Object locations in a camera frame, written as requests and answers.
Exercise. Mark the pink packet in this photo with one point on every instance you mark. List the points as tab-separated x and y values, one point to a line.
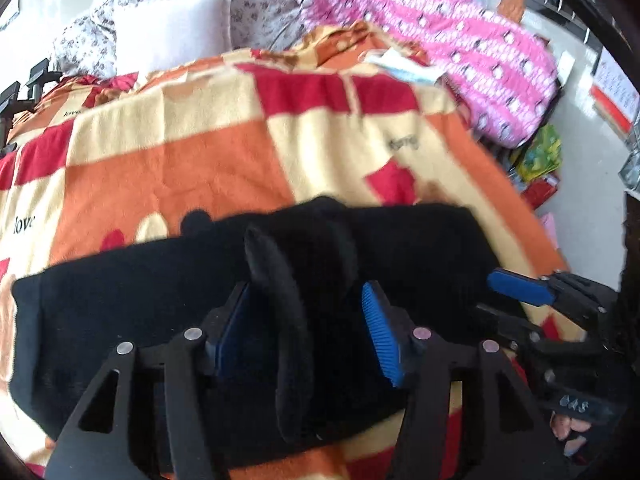
550	227

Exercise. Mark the green yellow printed bag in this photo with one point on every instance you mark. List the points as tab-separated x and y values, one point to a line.
542	152

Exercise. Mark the white blue face mask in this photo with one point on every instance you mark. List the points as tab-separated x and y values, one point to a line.
405	67

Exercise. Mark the black metal frame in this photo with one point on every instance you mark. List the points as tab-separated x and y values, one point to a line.
37	77

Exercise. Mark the floral bedsheet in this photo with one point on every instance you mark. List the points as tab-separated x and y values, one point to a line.
260	5

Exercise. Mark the pink penguin print quilt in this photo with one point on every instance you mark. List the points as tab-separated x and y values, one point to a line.
450	45

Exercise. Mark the red bag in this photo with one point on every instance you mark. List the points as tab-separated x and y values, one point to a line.
540	192

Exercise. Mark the white red wall sign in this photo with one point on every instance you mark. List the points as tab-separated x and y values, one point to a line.
617	85

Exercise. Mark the person's right hand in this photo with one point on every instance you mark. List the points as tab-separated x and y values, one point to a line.
570	427

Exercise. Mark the orange cloth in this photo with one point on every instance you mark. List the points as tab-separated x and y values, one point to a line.
512	2

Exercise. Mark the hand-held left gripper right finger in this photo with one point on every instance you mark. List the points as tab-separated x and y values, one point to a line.
385	335

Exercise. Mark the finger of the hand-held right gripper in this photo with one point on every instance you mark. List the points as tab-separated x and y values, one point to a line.
507	321
520	287

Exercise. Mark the orange red checkered blanket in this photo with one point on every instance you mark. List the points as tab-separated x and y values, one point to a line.
175	160

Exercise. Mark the white pillow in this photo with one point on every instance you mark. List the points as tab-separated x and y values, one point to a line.
170	25

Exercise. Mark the black pants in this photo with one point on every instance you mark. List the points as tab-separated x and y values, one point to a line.
125	300

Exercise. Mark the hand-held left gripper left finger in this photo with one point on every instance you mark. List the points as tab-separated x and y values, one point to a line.
230	330

